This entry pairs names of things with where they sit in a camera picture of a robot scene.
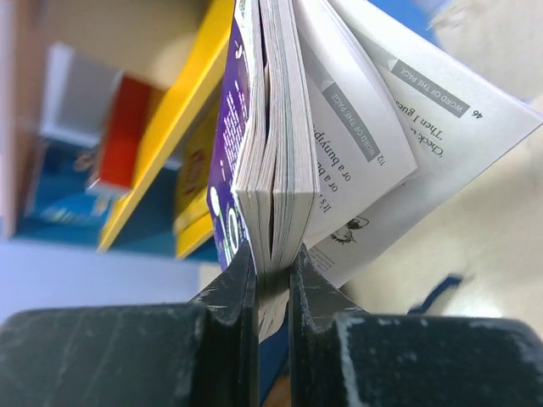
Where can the yellow snack bag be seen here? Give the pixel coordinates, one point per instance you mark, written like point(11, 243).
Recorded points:
point(192, 178)

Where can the orange red snack box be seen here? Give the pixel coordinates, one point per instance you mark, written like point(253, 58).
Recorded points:
point(117, 154)

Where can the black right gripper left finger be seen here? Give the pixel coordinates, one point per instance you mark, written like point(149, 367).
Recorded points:
point(200, 353)

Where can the purple paperback book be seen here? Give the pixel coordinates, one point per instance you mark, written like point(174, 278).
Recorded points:
point(339, 129)

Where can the navy blue student backpack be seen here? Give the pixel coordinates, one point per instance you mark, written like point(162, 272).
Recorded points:
point(438, 297)

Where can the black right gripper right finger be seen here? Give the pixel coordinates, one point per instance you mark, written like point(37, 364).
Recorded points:
point(340, 355)

